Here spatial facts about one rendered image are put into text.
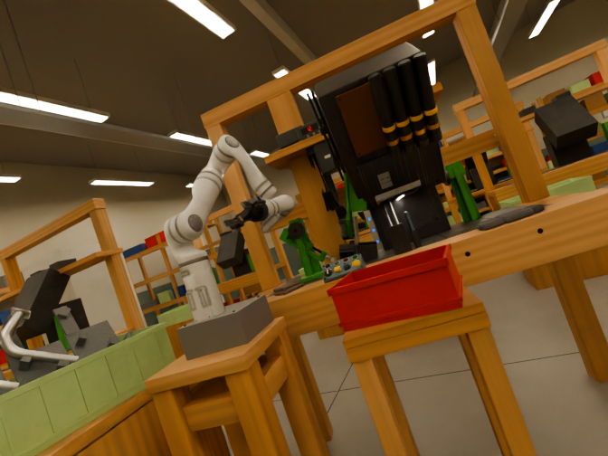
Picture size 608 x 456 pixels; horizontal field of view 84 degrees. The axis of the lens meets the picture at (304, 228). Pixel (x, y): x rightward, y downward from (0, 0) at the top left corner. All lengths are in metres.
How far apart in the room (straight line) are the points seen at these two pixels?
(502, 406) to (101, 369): 1.08
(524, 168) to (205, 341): 1.56
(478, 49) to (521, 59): 10.16
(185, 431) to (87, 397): 0.31
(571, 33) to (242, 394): 12.22
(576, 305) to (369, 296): 1.30
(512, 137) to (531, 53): 10.35
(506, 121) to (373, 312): 1.28
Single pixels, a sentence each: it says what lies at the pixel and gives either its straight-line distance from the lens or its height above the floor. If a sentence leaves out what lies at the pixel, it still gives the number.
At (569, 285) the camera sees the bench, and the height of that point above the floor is 0.46.
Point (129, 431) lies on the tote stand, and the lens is 1.26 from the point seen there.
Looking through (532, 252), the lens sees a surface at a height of 0.79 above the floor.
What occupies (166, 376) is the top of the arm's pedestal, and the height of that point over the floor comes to 0.85.
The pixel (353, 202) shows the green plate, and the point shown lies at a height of 1.15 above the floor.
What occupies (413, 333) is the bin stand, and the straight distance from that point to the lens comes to 0.88.
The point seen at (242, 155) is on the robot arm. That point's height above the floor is 1.46.
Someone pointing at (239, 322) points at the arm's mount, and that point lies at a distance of 1.00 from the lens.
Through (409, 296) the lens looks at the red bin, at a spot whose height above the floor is 0.85.
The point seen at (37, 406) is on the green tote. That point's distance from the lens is 1.20.
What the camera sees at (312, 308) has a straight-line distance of 1.24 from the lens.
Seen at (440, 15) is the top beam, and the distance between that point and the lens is 2.03.
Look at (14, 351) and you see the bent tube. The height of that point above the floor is 1.04.
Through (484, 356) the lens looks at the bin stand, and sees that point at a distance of 0.93.
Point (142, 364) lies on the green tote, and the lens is 1.31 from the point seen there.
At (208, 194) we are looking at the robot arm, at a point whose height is 1.32.
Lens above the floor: 1.06
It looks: 2 degrees up
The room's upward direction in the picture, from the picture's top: 20 degrees counter-clockwise
